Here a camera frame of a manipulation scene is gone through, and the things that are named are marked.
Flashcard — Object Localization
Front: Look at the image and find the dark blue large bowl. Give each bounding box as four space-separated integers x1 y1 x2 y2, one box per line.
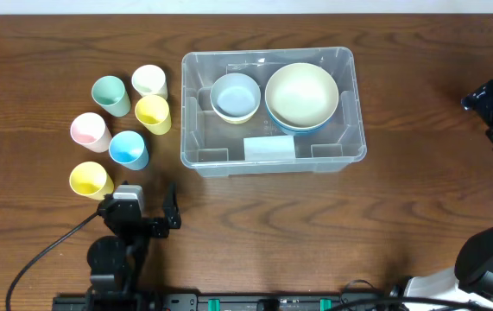
267 110 327 136

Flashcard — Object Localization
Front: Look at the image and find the pink cup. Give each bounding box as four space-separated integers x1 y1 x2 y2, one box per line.
70 112 112 153

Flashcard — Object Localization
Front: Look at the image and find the black cable left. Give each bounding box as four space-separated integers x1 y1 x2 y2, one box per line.
4 211 100 311

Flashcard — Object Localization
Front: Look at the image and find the white label in container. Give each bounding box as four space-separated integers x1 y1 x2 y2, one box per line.
243 136 296 162

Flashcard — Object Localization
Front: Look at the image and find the yellow small bowl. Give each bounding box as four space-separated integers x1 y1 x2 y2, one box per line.
219 115 252 124

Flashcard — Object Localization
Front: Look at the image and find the yellow cup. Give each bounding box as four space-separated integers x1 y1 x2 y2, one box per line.
69 162 114 200
135 95 172 136

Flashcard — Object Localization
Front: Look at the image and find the green cup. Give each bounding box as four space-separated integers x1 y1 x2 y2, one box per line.
92 76 131 117

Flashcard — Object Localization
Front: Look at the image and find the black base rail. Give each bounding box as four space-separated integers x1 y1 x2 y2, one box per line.
51 292 484 311

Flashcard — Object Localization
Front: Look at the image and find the light blue small bowl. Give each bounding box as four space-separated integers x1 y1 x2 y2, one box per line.
210 73 261 117

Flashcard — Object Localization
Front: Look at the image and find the cream cup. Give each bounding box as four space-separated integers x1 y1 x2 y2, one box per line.
131 65 168 99

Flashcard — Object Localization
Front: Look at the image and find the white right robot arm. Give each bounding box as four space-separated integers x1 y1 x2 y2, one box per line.
398 79 493 308

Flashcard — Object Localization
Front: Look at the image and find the white small bowl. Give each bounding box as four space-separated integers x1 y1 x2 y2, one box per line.
214 110 256 124

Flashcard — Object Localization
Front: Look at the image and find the beige large bowl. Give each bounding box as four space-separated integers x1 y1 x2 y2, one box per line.
265 63 339 127

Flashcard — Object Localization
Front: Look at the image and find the blue cup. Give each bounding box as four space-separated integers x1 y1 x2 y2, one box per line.
109 130 149 170

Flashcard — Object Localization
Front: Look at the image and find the clear plastic storage container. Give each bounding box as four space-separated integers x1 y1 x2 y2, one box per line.
180 47 367 177

